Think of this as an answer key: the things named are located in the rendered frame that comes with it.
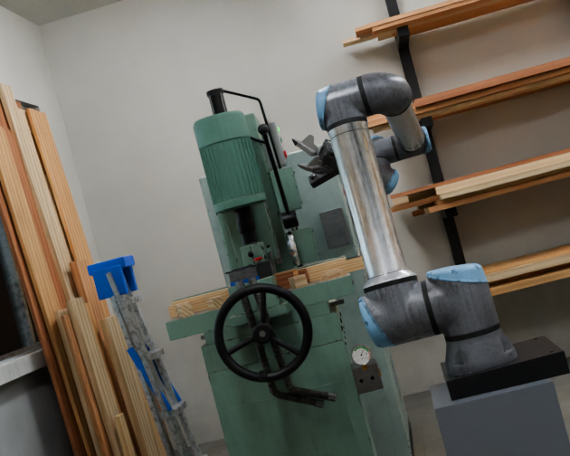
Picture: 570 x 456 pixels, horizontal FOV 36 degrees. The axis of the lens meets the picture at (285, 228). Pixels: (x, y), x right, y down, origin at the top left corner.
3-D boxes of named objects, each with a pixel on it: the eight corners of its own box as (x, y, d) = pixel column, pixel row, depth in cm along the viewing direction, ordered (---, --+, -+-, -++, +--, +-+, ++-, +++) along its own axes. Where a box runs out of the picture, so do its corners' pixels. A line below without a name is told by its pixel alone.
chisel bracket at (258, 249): (245, 272, 287) (239, 247, 287) (250, 270, 301) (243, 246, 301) (268, 267, 287) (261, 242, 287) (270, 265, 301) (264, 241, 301)
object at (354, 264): (170, 318, 293) (167, 307, 293) (171, 318, 295) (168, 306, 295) (369, 267, 289) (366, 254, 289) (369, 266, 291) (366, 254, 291)
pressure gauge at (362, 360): (355, 374, 267) (348, 347, 267) (355, 371, 271) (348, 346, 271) (375, 368, 267) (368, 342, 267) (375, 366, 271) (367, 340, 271)
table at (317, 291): (163, 346, 267) (157, 326, 267) (180, 333, 298) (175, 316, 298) (356, 295, 264) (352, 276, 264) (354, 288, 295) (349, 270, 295)
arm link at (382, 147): (395, 147, 308) (400, 171, 299) (363, 156, 310) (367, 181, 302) (388, 128, 302) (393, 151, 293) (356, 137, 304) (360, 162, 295)
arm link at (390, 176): (384, 182, 303) (388, 202, 296) (353, 170, 298) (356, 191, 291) (399, 163, 297) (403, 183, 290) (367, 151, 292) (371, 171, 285)
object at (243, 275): (231, 287, 267) (226, 269, 267) (234, 284, 278) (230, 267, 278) (272, 276, 267) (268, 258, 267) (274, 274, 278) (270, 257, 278)
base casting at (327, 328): (206, 375, 276) (199, 346, 276) (227, 349, 334) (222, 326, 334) (345, 339, 274) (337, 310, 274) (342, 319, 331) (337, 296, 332)
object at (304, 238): (293, 266, 306) (284, 232, 307) (294, 265, 313) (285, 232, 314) (319, 259, 306) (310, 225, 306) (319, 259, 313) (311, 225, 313)
